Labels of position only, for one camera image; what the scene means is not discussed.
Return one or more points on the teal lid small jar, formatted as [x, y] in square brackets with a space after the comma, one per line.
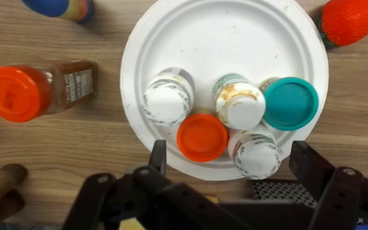
[290, 102]

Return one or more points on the orange lid small jar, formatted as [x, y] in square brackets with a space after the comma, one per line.
[202, 138]

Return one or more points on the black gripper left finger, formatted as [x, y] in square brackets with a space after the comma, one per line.
[146, 194]

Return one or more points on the large white pill bottle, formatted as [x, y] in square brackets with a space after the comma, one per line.
[238, 102]

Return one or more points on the red plastic strawberry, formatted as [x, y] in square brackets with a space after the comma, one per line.
[344, 22]

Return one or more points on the white bottle green label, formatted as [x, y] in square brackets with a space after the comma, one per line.
[255, 152]

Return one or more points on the orange lid spice jar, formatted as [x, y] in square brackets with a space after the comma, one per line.
[28, 91]

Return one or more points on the brown plush moose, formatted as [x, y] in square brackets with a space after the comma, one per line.
[11, 200]

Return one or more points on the white paper plate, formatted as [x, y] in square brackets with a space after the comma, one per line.
[209, 38]

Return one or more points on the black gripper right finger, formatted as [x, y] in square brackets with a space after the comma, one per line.
[340, 191]

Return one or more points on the blue cap small bottle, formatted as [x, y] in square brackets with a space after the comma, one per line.
[76, 10]

